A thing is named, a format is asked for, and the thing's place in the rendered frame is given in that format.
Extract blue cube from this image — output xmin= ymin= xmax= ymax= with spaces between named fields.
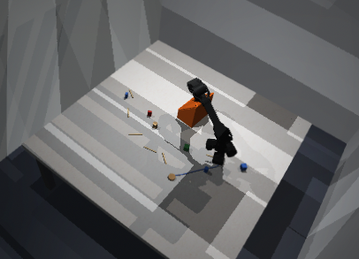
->
xmin=240 ymin=164 xmax=247 ymax=171

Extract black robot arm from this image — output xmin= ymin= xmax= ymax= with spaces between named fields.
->
xmin=187 ymin=77 xmax=238 ymax=157

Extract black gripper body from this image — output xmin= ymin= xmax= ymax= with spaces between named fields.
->
xmin=212 ymin=143 xmax=225 ymax=166

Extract round wooden button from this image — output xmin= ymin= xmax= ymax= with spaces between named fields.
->
xmin=168 ymin=173 xmax=176 ymax=181

